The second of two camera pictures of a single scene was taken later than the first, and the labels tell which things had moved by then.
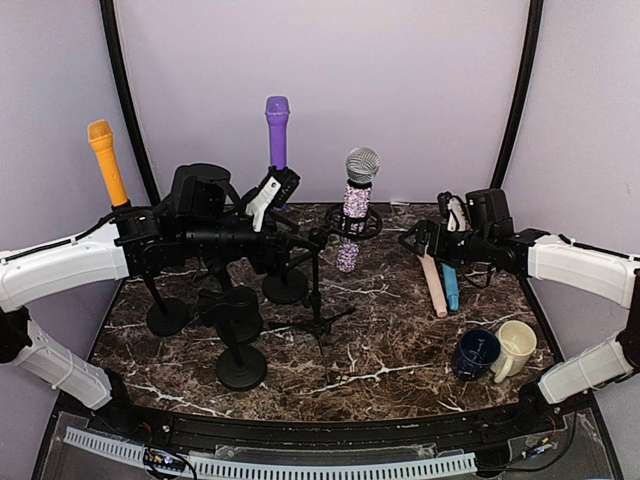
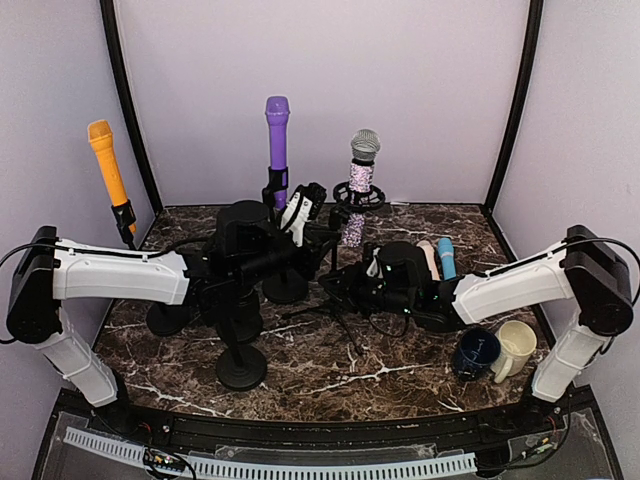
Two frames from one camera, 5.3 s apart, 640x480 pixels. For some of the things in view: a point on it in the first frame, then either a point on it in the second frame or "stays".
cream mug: (517, 342) stays
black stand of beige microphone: (235, 312) stays
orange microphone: (101, 137) stays
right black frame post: (530, 53) stays
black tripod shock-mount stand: (335, 224) -> (343, 288)
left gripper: (277, 263) -> (317, 236)
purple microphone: (277, 111) stays
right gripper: (421, 226) -> (349, 285)
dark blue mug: (475, 351) stays
